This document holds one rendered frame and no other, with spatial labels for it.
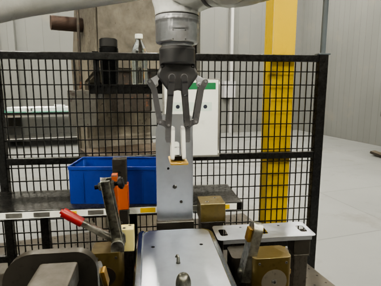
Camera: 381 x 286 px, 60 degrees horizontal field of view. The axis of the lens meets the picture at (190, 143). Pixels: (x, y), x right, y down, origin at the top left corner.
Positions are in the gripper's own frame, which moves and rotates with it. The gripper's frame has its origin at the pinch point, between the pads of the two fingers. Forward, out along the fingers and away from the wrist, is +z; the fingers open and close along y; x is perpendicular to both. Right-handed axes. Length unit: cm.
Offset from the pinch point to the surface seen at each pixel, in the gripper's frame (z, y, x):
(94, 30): -55, -44, 197
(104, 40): -30, -22, 65
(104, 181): 8.6, -16.1, 1.8
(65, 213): 16.0, -25.0, 2.6
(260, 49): -137, 359, 978
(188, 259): 30.0, 3.0, 4.8
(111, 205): 14.1, -14.7, 1.7
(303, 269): 42, 39, 16
